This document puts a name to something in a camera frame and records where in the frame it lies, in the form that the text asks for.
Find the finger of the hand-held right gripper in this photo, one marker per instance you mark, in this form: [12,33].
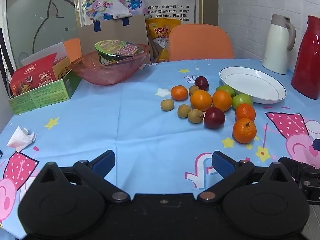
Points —
[308,177]
[316,145]

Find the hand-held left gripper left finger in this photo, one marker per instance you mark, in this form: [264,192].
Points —
[105,162]

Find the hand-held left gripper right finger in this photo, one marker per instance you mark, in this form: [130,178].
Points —
[222,163]

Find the mandarin with stem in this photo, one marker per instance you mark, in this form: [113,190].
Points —
[244,130]

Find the dark red plum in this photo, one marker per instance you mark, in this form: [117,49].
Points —
[201,83]
[214,117]

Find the brown longan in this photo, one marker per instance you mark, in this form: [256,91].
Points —
[194,90]
[195,116]
[167,104]
[184,110]

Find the small mandarin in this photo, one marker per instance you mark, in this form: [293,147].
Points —
[179,93]
[245,112]

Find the large orange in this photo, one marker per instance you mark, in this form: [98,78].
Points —
[201,100]
[222,100]

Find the small green apple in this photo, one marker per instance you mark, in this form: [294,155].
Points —
[225,89]
[242,101]

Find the white ceramic plate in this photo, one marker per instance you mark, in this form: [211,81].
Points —
[250,82]

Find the blue printed tablecloth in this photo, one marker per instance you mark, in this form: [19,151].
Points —
[125,130]

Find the red thermos jug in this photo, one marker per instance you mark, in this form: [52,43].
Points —
[307,60]

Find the crumpled white tissue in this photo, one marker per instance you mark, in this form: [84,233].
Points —
[21,138]

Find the green carton box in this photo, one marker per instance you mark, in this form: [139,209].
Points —
[42,96]

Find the white thermos jug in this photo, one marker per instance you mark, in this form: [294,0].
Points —
[277,45]

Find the red snack packet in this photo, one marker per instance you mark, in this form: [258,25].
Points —
[30,77]

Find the instant noodle cup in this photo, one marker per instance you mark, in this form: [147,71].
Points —
[112,47]

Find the orange mesh chair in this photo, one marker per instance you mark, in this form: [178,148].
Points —
[201,42]

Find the white card sheet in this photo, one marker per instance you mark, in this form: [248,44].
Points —
[42,53]

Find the brown cardboard box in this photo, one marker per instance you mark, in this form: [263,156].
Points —
[112,33]

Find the blue tape strip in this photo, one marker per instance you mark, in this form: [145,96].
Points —
[97,26]
[126,21]

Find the yellow plastic bag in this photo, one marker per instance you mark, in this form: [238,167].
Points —
[158,35]

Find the floral cloth bundle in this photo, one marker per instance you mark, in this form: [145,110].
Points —
[117,5]

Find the cat outline decal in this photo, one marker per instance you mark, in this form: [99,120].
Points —
[53,7]

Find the wall poster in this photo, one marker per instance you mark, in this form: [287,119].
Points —
[172,5]

